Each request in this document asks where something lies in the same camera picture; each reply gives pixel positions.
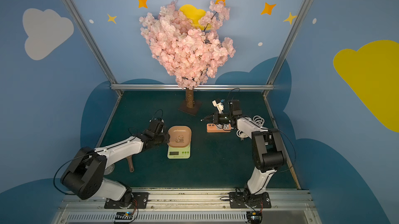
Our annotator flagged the right side aluminium table rail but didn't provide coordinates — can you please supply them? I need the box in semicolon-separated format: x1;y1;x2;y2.
263;94;302;190

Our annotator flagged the brown slotted spatula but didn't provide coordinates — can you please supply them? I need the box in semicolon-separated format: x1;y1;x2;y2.
126;155;135;173

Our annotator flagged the pink square panda bowl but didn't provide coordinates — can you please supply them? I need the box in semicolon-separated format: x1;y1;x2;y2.
168;126;192;148

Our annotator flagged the green electronic kitchen scale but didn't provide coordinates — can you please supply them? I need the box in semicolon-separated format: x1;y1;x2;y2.
167;144;191;159

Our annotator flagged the aluminium table rail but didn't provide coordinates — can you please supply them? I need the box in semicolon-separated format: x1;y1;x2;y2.
263;94;302;190
75;95;122;190

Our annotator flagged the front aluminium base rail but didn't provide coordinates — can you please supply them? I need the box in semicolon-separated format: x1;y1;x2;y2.
52;188;322;224

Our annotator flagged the horizontal aluminium back rail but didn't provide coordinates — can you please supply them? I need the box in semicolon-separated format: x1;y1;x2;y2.
110;83;275;92

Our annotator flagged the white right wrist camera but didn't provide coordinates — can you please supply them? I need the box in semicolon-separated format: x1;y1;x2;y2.
212;99;224;114

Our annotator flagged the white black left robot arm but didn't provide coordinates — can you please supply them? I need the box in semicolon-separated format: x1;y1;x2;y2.
60;118;170;205

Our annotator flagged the white coiled power strip cord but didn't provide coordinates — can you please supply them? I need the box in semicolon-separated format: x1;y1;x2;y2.
236;115;266;140

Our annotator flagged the pink blossom artificial tree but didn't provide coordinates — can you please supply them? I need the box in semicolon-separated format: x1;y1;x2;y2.
139;0;236;108

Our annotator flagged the right aluminium corner post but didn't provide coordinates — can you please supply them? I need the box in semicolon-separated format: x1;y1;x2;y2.
262;0;314;99

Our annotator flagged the left side aluminium table rail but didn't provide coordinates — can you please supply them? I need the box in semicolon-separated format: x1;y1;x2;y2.
75;95;122;190

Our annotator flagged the left aluminium corner post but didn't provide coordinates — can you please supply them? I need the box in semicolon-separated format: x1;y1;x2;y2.
62;0;118;85

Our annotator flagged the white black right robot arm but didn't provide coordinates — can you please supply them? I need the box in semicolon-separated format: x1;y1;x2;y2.
203;99;286;197

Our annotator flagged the aluminium corner post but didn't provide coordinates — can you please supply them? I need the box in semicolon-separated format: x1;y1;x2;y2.
262;0;314;99
62;0;118;85

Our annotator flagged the pink white power strip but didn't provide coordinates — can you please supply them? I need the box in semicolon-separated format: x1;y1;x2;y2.
206;123;231;133

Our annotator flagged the dark metal tree base plate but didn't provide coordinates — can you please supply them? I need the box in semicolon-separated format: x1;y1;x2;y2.
178;100;202;116

